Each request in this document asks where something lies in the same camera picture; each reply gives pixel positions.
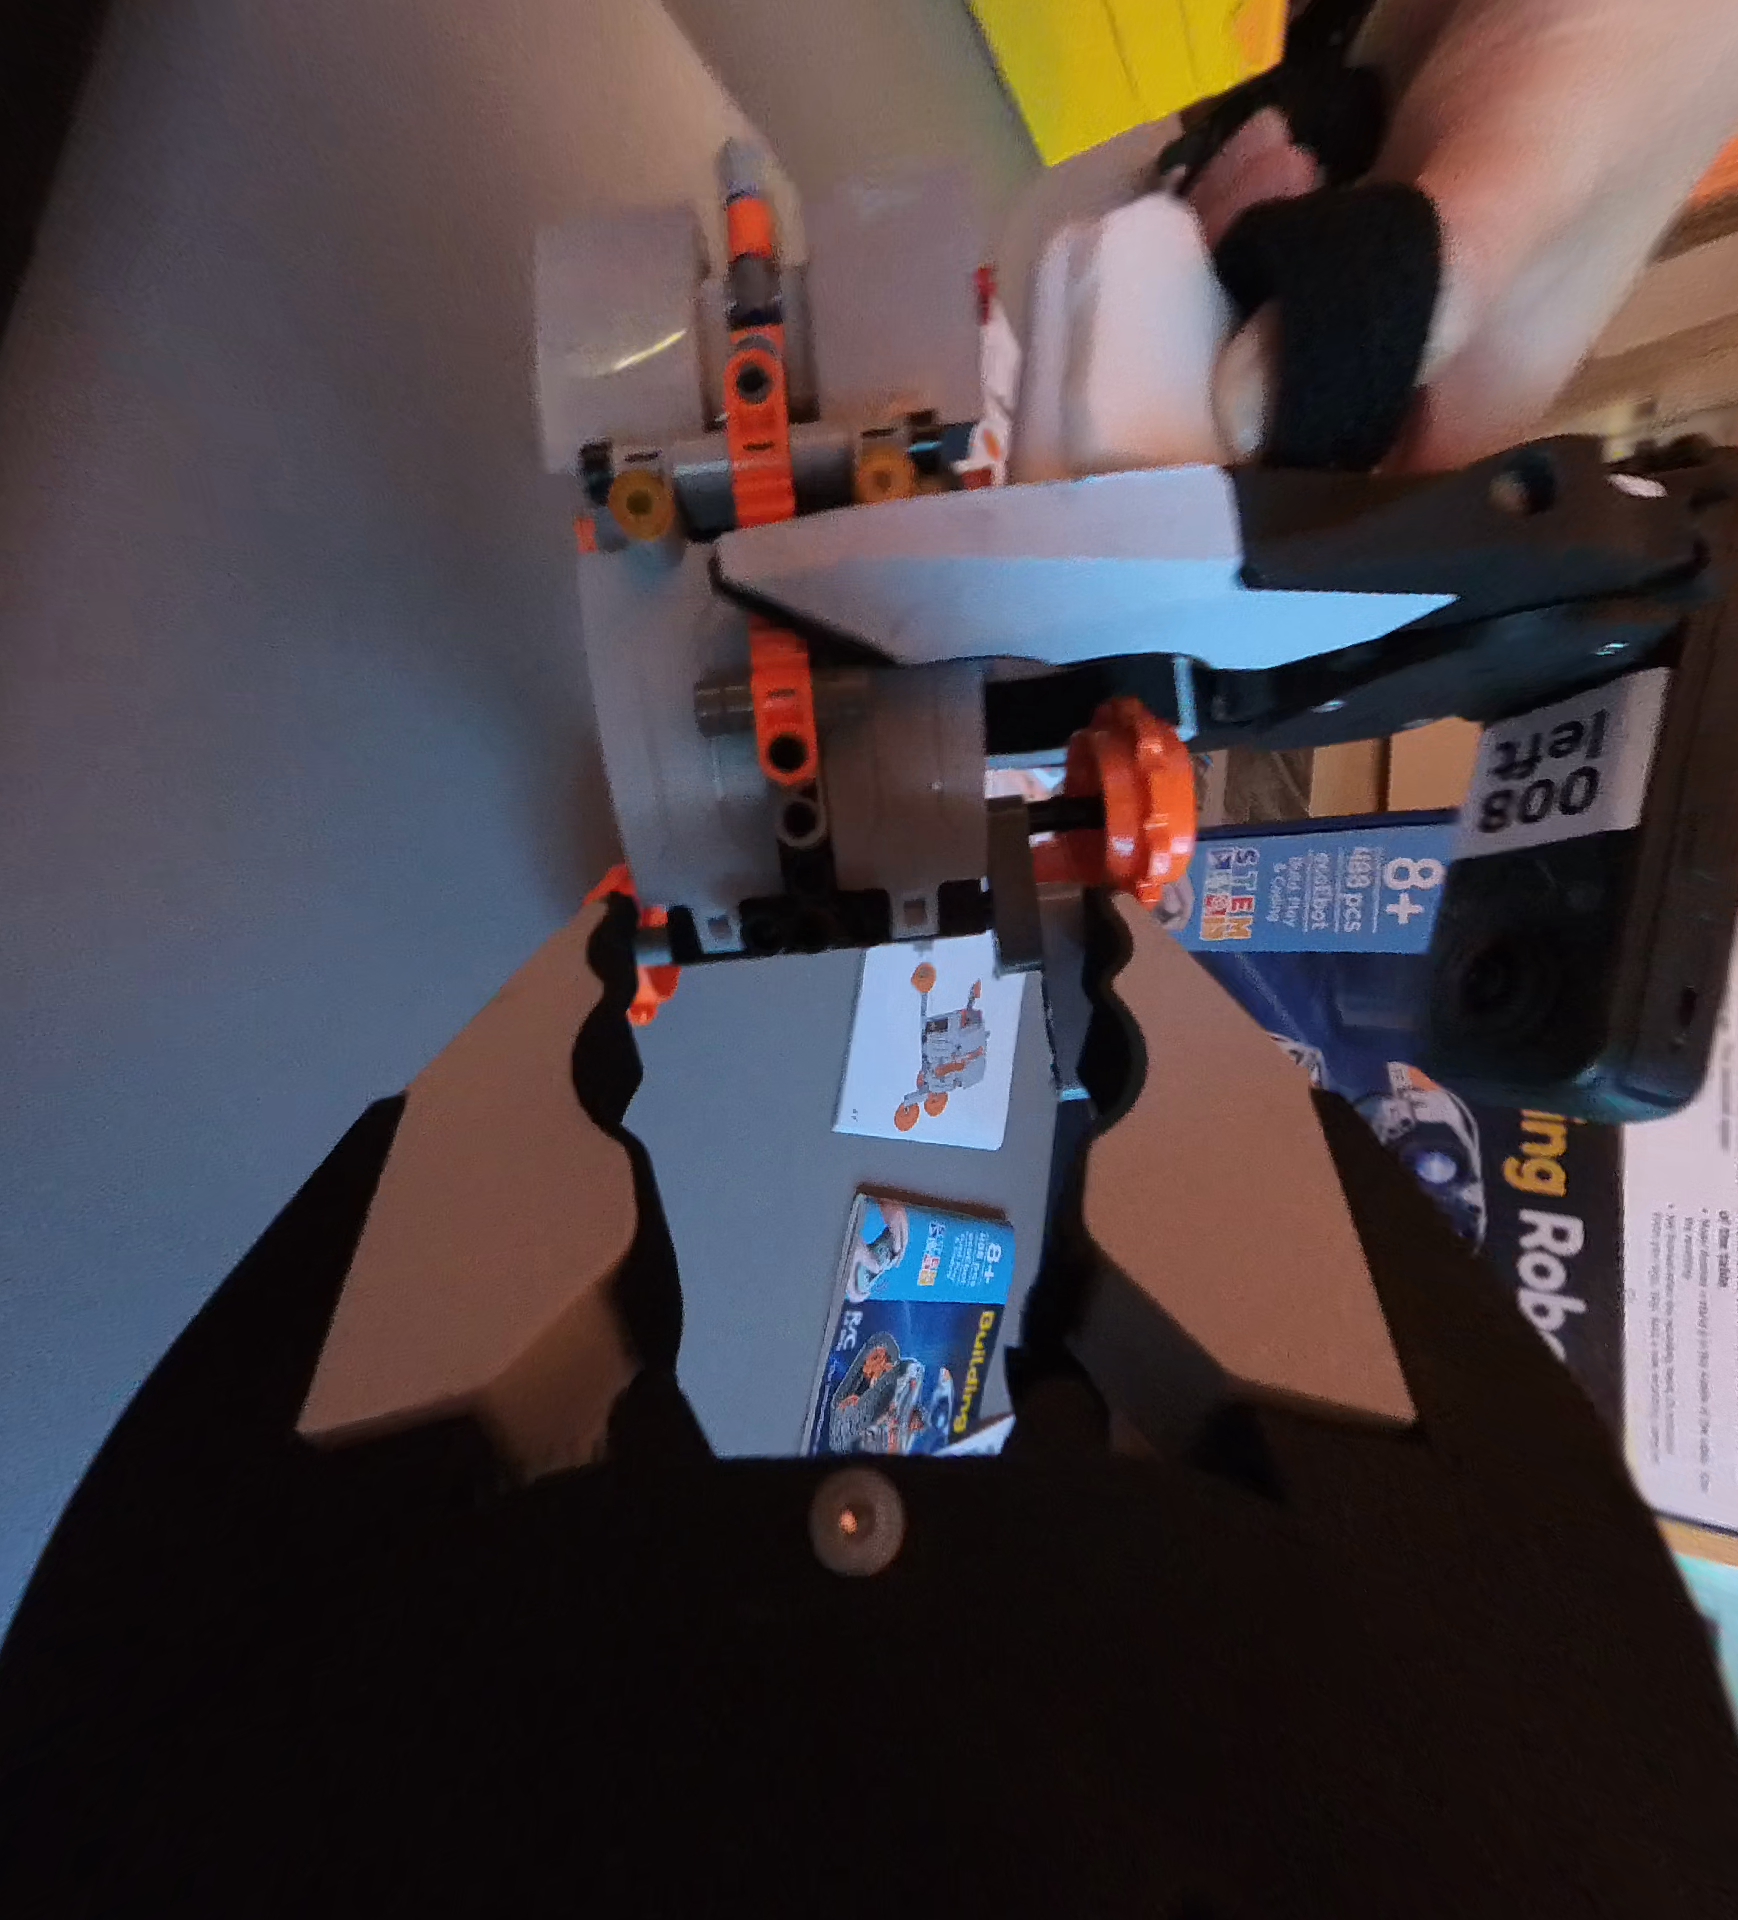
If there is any person's left hand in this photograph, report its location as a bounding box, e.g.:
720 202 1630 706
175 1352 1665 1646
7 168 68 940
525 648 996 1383
1199 0 1738 471

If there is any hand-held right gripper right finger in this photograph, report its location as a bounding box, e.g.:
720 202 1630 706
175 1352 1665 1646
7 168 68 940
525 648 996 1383
1025 893 1417 1463

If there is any blue robot kit box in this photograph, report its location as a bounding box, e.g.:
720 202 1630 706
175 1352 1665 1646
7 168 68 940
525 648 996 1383
1184 811 1627 1396

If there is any blue robot kit manual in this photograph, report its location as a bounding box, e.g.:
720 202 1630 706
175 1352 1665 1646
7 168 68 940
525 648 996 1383
800 1191 1020 1458

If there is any grey desk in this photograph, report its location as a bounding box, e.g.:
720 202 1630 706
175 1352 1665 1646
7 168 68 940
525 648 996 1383
0 0 1627 1787

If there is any white instruction booklet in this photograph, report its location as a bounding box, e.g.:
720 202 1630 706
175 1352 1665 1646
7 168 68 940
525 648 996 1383
830 944 1027 1151

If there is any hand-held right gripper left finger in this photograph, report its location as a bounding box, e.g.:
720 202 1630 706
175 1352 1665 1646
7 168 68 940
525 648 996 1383
297 896 683 1481

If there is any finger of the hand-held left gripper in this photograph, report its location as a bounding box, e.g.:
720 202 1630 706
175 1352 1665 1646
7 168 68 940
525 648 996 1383
708 461 1459 755

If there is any grey orange brick robot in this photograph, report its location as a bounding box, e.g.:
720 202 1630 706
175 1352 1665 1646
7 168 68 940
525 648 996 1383
530 133 1201 1103

